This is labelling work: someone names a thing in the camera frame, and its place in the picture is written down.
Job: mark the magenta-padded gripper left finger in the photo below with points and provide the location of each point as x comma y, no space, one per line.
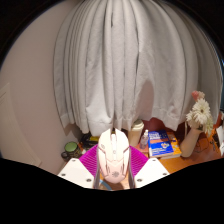
75,171

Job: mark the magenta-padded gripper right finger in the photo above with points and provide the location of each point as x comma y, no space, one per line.
151,171

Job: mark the white computer mouse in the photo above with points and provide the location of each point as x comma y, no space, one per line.
113,156

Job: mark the dark green mug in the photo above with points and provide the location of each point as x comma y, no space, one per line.
71,149

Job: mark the blue-cover book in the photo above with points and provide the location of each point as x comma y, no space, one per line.
160,145

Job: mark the clear spray bottle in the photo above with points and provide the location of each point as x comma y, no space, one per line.
144,140

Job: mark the cream lidded tumbler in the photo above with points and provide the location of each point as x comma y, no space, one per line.
135,133

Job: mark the white flower bouquet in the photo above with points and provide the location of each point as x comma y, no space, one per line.
200,113

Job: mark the white device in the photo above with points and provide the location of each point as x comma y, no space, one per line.
220,140

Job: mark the white pleated curtain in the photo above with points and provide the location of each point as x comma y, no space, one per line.
133,60

